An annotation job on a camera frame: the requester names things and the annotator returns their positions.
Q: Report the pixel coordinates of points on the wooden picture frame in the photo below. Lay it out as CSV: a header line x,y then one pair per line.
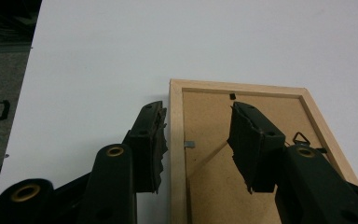
x,y
209,124

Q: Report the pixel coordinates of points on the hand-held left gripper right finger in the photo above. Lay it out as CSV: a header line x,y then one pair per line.
x,y
254,149

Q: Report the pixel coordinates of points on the dark furniture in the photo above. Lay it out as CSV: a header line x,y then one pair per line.
x,y
3,18

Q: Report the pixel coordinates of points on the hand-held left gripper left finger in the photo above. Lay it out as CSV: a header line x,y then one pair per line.
x,y
146,149

